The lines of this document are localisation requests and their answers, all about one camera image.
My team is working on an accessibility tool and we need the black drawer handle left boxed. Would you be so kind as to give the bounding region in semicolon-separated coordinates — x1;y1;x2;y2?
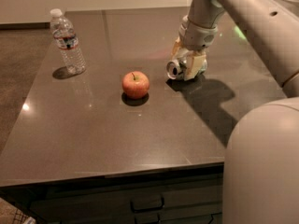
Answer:
130;195;164;213

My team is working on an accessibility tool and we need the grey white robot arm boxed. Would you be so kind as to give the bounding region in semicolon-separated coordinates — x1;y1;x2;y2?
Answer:
167;0;299;224

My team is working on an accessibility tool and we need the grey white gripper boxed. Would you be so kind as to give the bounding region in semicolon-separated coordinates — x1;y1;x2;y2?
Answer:
171;16;218;81

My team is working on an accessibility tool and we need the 7up soda can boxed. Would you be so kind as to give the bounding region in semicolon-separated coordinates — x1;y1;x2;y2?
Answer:
165;57;209;81

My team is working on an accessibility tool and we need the red apple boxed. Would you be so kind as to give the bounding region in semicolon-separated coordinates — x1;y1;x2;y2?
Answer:
121;71;150;99

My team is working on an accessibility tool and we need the clear plastic water bottle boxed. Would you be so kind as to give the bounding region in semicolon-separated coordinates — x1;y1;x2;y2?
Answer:
50;8;86;75

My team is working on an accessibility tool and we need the dark drawer cabinet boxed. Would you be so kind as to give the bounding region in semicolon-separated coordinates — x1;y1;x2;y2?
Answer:
1;164;223;224

